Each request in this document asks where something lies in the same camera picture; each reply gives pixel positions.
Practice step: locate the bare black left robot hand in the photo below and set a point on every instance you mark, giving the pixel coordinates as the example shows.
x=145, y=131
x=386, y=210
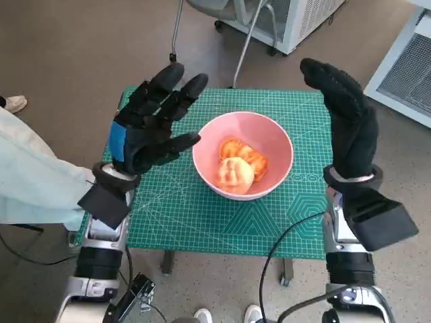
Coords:
x=144, y=141

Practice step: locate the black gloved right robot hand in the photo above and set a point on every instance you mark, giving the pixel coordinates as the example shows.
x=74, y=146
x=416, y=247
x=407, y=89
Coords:
x=353, y=134

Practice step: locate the round toy bread bun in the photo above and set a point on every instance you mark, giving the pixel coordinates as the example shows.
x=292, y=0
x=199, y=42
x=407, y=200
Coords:
x=234, y=176

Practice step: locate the pink bowl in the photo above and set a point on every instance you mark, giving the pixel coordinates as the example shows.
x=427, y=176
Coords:
x=242, y=128

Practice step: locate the long toy bread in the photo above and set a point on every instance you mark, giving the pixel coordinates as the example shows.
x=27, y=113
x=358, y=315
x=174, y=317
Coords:
x=256, y=159

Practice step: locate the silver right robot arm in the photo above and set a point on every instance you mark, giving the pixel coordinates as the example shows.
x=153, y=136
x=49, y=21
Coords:
x=350, y=269

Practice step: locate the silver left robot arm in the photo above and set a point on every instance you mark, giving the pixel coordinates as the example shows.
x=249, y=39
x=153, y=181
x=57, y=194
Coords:
x=97, y=266

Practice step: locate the white vented cabinet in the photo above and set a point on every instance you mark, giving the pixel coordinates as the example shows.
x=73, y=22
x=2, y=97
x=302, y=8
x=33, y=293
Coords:
x=404, y=74

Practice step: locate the green cutting mat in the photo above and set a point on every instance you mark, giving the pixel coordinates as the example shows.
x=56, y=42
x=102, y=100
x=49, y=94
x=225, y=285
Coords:
x=188, y=222

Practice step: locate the person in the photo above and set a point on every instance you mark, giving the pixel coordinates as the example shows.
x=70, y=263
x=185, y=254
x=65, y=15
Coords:
x=30, y=175

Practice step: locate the black table leg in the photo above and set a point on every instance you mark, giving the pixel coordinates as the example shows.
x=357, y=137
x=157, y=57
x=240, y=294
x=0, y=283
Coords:
x=167, y=262
x=287, y=270

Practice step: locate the white wheeled air unit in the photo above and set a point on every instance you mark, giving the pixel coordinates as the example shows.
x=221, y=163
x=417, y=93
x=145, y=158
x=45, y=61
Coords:
x=303, y=20

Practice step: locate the person's foot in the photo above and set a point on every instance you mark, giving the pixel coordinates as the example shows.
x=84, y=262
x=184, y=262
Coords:
x=15, y=103

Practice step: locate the grey office chair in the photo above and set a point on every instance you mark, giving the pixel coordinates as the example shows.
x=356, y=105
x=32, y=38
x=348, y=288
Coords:
x=249, y=37

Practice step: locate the black metal clamp device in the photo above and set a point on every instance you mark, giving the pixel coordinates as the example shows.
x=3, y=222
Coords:
x=134, y=297

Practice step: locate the white shoe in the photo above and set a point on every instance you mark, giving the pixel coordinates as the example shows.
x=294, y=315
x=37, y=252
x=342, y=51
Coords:
x=252, y=313
x=203, y=316

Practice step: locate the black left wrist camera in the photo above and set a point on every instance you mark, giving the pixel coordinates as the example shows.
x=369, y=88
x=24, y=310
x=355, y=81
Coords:
x=104, y=207

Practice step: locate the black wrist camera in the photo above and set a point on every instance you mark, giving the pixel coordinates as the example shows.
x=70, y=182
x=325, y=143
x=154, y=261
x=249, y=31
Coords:
x=384, y=222
x=104, y=207

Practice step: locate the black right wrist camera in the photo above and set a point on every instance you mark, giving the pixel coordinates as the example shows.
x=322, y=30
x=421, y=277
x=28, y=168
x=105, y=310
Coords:
x=384, y=222

